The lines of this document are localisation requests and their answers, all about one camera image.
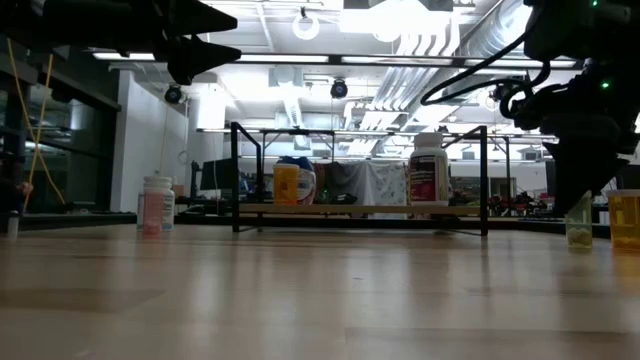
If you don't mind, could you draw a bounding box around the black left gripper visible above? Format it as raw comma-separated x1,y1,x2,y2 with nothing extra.
42,0,243,87

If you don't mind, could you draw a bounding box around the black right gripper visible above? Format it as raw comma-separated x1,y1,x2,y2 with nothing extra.
513,59,640,217

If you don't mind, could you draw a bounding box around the green translucent pill vial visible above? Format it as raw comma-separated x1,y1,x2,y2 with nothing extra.
564,192,594,251

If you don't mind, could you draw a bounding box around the yellow translucent pill vial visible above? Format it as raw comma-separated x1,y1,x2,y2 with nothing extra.
272,163,301,206
606,188,640,251

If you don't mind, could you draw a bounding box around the white bottle red yellow label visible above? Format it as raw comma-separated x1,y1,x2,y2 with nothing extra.
407,131,451,208

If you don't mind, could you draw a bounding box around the pink translucent pill vial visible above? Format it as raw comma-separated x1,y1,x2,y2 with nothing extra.
141,192,165,239

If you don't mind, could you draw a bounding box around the clear jar blue cap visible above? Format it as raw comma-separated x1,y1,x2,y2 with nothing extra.
277,155,318,206

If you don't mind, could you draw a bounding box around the black computer monitor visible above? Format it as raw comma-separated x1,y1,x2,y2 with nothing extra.
200,157,236,191

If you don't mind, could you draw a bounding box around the white bottle blue label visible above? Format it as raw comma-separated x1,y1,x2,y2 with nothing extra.
136,175,177,232

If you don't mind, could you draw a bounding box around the red patterned cloth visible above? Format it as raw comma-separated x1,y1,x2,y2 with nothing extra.
314,160,328,204

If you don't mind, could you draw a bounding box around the white cloth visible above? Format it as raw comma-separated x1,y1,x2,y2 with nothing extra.
364,160,409,220

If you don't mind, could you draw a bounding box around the grey cloth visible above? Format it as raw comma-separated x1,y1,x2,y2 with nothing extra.
324,160,369,201

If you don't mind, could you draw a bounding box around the white ring light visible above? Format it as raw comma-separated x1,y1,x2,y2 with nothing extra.
292,12,321,42

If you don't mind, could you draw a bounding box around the overhead frame bar with lights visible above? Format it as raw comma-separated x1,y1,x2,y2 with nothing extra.
89,49,581,69

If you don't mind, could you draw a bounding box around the yellow hanging cable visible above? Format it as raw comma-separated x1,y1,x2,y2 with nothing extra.
23,53,54,209
5,38,67,206

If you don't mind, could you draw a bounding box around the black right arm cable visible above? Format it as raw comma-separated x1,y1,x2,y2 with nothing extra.
419,27,554,121

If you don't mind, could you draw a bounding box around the silver ventilation duct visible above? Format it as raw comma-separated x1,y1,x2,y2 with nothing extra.
439,0,534,105

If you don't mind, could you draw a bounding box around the black frame wooden shelf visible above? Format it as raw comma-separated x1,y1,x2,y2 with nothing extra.
229,121,490,237

